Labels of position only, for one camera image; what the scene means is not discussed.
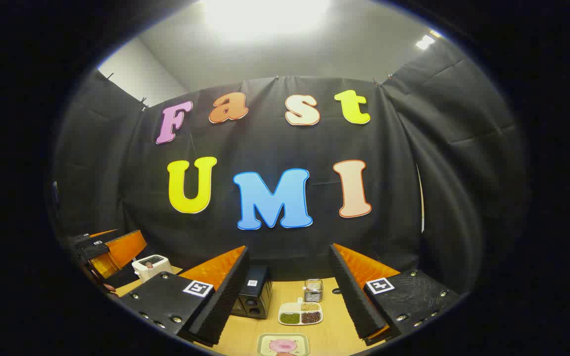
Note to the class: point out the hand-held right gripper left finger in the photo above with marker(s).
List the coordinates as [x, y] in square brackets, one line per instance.
[225, 296]

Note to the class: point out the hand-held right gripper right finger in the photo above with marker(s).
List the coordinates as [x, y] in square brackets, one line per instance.
[354, 296]

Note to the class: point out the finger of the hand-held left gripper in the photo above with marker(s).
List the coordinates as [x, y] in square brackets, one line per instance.
[121, 249]
[82, 239]

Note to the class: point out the black electric oven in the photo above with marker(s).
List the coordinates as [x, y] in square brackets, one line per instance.
[258, 291]

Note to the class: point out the cream square plate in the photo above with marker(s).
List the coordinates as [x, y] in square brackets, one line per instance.
[266, 345]

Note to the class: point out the pink ham slice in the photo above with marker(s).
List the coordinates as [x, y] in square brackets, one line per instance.
[282, 345]

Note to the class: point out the white toaster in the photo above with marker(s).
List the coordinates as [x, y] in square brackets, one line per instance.
[151, 267]

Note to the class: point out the white divided tray of beans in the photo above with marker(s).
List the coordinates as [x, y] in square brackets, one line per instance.
[301, 314]

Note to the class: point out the black backdrop cloth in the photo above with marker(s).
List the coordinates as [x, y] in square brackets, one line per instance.
[265, 148]

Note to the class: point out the small ceiling light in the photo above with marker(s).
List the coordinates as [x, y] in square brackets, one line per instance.
[426, 42]

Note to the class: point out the large ceiling light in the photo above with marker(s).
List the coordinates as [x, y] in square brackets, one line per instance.
[265, 15]

